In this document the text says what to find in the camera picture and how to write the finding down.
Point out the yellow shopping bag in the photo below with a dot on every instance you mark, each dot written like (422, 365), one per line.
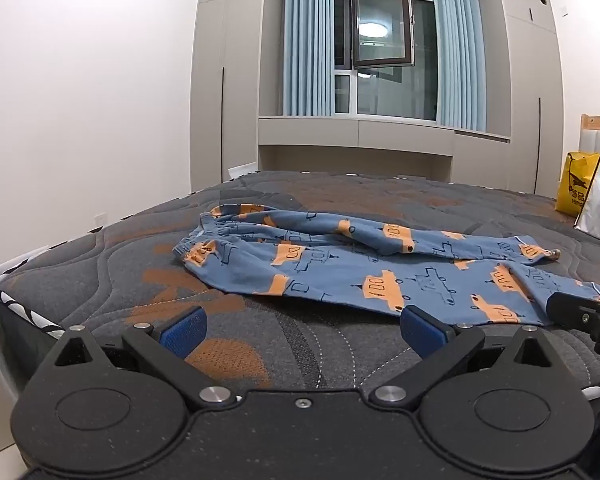
(575, 185)

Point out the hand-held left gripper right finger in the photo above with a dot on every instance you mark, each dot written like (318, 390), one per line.
(422, 332)

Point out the open dark window sash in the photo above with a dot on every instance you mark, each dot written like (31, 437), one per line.
(380, 25)

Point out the beige window bench cabinet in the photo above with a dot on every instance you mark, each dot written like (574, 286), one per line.
(355, 132)

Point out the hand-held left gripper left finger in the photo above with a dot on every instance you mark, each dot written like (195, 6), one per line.
(185, 332)

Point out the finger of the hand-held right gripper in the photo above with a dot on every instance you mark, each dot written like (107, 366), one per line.
(572, 310)

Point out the window with white frame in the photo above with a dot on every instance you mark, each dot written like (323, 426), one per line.
(420, 60)

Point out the beige wardrobe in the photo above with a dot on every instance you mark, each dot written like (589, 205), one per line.
(527, 100)
(225, 85)

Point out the light blue curtain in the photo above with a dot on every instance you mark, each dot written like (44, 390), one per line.
(307, 40)
(460, 55)

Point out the white box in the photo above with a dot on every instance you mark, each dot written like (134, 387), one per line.
(242, 167)

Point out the grey and orange quilted mattress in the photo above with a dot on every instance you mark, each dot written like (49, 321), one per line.
(330, 350)

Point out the blue pants with orange print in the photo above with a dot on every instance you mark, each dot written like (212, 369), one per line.
(330, 270)

